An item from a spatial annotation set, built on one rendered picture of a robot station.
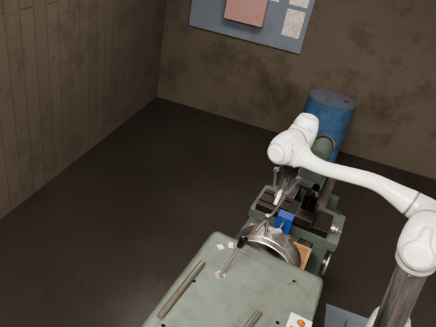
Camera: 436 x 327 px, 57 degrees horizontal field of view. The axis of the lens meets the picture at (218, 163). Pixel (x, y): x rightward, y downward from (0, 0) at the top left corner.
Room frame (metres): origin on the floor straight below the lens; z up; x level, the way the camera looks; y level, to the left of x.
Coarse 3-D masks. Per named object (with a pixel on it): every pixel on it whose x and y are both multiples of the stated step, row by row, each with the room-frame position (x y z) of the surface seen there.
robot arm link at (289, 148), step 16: (272, 144) 1.30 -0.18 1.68; (288, 144) 1.29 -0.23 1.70; (304, 144) 1.32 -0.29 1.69; (272, 160) 1.27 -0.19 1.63; (288, 160) 1.27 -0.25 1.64; (304, 160) 1.28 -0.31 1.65; (320, 160) 1.29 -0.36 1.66; (336, 176) 1.27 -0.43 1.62; (352, 176) 1.28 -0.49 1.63; (368, 176) 1.29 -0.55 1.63; (384, 192) 1.27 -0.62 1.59; (400, 192) 1.25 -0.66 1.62; (416, 192) 1.25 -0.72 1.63; (400, 208) 1.22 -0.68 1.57
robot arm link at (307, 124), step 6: (300, 114) 1.48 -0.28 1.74; (306, 114) 1.48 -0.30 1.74; (312, 114) 1.50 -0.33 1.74; (300, 120) 1.45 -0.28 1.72; (306, 120) 1.45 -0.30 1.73; (312, 120) 1.45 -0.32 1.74; (318, 120) 1.47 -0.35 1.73; (294, 126) 1.45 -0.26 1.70; (300, 126) 1.44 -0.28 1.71; (306, 126) 1.43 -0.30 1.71; (312, 126) 1.44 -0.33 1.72; (318, 126) 1.46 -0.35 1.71; (306, 132) 1.42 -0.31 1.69; (312, 132) 1.44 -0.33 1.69; (306, 138) 1.40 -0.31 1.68; (312, 138) 1.43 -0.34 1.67; (312, 144) 1.46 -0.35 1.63
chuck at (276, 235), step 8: (256, 224) 1.40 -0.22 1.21; (240, 232) 1.40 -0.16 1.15; (248, 232) 1.35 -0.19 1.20; (256, 232) 1.34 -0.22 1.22; (272, 232) 1.34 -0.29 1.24; (280, 232) 1.36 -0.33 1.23; (272, 240) 1.30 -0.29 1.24; (280, 240) 1.31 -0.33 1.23; (288, 248) 1.29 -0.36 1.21; (296, 248) 1.33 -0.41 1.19; (296, 256) 1.30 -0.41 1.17; (296, 264) 1.27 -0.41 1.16
